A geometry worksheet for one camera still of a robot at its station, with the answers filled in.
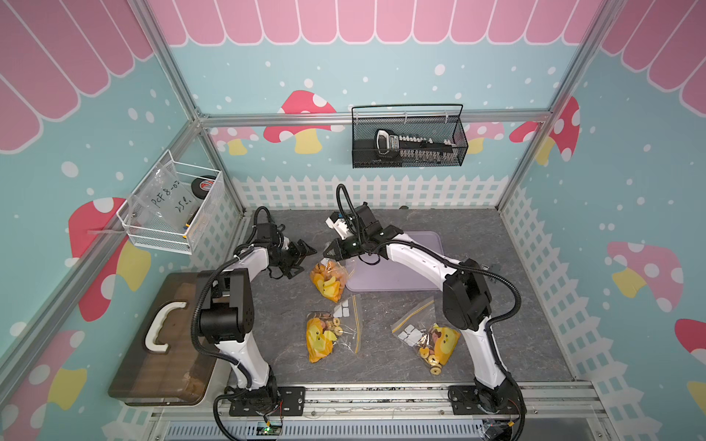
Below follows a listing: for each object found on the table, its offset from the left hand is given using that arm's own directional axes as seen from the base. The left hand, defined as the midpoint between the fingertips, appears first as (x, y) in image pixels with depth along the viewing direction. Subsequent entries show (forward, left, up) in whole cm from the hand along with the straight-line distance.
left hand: (311, 261), depth 95 cm
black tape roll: (+9, +30, +25) cm, 41 cm away
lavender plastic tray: (-6, -26, 0) cm, 26 cm away
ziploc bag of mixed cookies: (-22, -11, -6) cm, 25 cm away
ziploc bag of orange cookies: (-8, -8, +3) cm, 11 cm away
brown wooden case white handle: (-37, +30, +8) cm, 48 cm away
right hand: (-4, -6, +9) cm, 11 cm away
